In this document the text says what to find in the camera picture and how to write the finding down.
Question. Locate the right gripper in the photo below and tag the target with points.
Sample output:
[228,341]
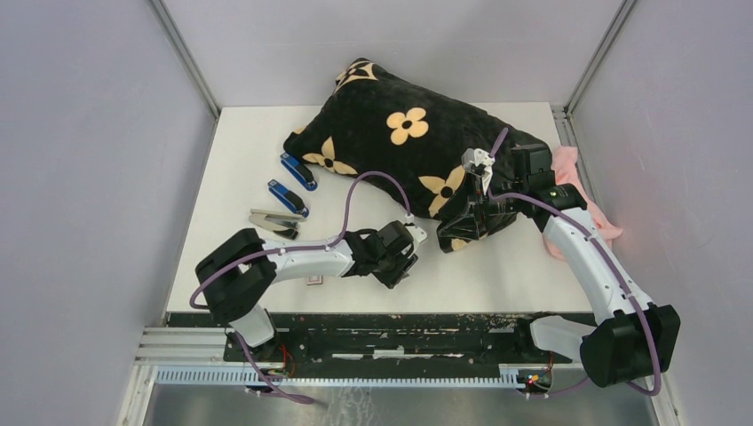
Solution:
[465,224]

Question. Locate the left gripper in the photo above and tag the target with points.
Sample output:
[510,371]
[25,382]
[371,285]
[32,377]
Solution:
[406,262]

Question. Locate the red white staple box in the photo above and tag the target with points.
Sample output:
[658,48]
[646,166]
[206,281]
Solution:
[315,280]

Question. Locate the grey beige stapler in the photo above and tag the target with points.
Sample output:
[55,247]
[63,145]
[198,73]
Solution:
[285,225]

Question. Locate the blue stapler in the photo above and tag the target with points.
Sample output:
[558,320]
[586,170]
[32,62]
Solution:
[299,172]
[293,202]

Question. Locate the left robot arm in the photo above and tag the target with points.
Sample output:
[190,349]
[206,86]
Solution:
[233,278]

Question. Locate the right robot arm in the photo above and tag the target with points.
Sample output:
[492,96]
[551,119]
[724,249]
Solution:
[633,338]

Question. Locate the black pillow with beige flowers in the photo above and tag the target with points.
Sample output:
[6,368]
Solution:
[409,139]

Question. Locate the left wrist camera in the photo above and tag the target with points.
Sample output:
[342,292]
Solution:
[417,233]

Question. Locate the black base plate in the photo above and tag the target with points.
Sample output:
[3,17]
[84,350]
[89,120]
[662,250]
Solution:
[403,346]

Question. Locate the white cable duct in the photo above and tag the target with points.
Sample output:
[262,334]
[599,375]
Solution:
[245,376]

